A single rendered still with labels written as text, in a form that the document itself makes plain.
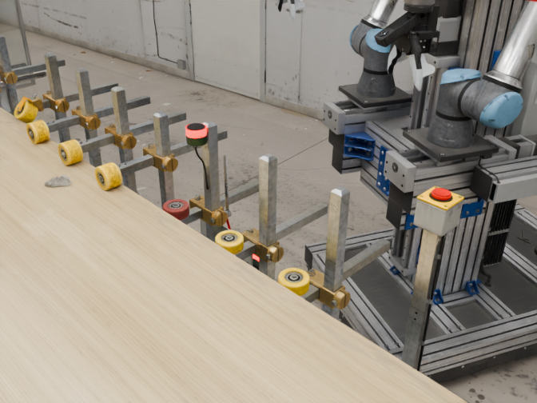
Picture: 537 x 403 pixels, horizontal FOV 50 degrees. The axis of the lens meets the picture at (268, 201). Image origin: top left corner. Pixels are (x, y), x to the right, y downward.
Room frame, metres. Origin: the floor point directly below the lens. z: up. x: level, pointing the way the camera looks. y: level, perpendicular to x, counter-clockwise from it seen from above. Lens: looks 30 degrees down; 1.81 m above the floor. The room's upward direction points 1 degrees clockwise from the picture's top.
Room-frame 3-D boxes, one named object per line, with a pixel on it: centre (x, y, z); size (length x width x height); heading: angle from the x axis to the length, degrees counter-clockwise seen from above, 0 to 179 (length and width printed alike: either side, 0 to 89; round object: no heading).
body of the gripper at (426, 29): (1.49, -0.38, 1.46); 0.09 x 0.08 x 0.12; 110
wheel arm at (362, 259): (1.32, -0.21, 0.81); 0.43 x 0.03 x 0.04; 135
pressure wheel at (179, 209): (1.53, 0.29, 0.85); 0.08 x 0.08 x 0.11
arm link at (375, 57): (2.23, -0.42, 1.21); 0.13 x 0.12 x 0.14; 13
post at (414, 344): (1.04, -0.36, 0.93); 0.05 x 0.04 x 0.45; 45
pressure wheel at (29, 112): (2.23, 1.00, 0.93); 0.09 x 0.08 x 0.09; 135
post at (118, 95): (1.94, 0.53, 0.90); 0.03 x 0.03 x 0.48; 45
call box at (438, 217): (1.05, -0.36, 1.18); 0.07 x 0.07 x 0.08; 45
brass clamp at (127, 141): (1.96, 0.55, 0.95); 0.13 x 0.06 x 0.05; 45
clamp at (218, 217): (1.60, 0.20, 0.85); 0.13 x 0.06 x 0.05; 45
